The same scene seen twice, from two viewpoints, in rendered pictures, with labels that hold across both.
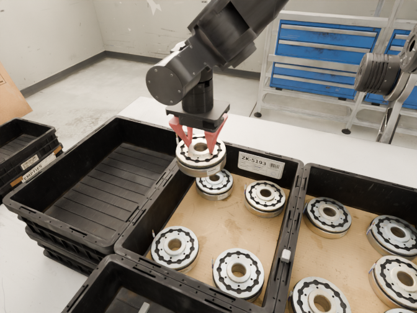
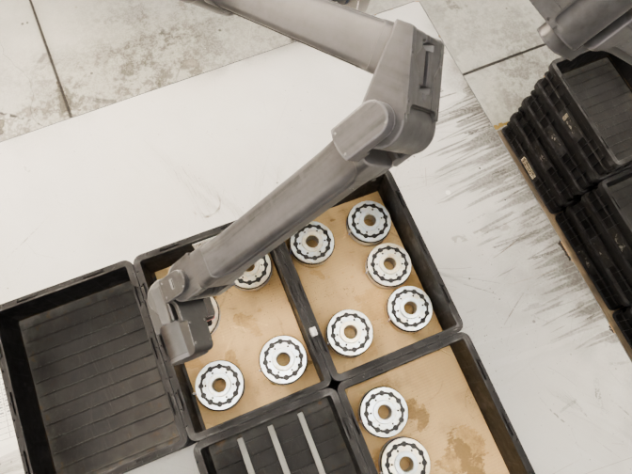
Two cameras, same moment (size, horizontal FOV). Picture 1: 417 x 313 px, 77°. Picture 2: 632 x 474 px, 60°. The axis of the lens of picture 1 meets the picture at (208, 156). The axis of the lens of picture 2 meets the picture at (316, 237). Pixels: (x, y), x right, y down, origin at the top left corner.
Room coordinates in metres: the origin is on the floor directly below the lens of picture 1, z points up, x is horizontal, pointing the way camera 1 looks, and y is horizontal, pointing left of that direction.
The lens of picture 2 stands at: (0.17, 0.01, 2.07)
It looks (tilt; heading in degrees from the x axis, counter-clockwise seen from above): 72 degrees down; 306
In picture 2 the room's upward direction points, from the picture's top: 9 degrees clockwise
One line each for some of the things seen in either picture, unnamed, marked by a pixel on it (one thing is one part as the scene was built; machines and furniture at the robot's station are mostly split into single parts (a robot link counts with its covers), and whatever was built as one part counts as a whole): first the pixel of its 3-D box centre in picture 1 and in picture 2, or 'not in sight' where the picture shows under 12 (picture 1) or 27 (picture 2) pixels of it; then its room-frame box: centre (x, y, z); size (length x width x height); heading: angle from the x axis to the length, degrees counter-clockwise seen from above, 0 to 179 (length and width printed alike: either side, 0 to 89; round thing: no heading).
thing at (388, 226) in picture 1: (397, 232); (370, 220); (0.34, -0.42, 0.86); 0.05 x 0.05 x 0.01
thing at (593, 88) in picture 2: not in sight; (585, 131); (0.11, -1.40, 0.37); 0.40 x 0.30 x 0.45; 159
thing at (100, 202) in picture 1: (118, 180); (95, 377); (0.50, 0.24, 0.87); 0.40 x 0.30 x 0.11; 157
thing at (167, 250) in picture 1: (174, 244); (219, 385); (0.31, 0.07, 0.86); 0.05 x 0.05 x 0.01
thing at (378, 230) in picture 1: (396, 233); (369, 221); (0.34, -0.42, 0.86); 0.10 x 0.10 x 0.01
